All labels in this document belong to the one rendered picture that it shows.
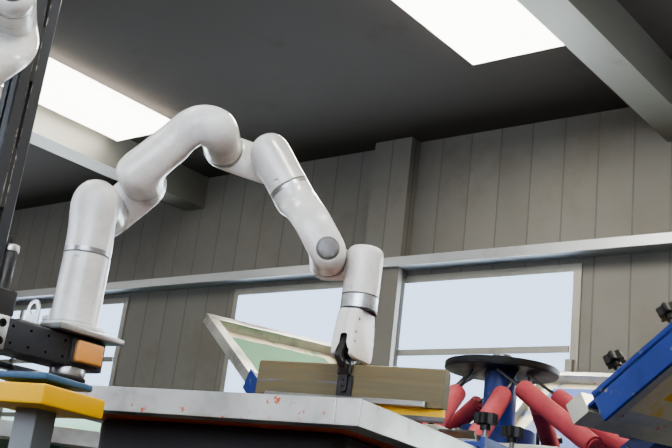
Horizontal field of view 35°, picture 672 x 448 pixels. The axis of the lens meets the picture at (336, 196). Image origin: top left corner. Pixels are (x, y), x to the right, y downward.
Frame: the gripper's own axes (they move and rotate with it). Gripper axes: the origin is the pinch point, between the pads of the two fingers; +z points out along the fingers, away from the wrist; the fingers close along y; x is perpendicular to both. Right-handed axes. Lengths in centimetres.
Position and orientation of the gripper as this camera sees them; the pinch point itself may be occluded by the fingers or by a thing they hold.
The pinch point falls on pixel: (348, 387)
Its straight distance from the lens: 209.5
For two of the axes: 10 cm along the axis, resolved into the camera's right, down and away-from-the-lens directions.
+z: -1.3, 9.4, -3.2
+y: -4.4, -3.4, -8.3
